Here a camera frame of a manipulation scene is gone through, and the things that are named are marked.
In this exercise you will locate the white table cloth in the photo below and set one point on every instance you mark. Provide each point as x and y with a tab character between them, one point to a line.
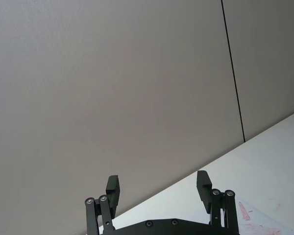
272	171

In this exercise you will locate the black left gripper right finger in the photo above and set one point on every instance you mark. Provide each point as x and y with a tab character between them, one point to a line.
203	193

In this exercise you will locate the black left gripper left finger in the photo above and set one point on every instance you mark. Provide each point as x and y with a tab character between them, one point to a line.
112	195

